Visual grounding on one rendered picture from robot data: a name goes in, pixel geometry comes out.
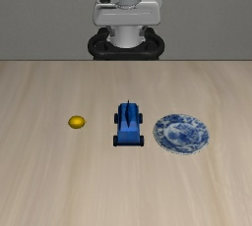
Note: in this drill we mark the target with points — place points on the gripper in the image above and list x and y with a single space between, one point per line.
128 15

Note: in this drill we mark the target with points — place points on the yellow lemon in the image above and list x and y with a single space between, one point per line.
76 122

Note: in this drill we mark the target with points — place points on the blue and white plate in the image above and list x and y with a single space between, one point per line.
180 133

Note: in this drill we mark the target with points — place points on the blue toy car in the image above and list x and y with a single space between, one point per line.
128 126

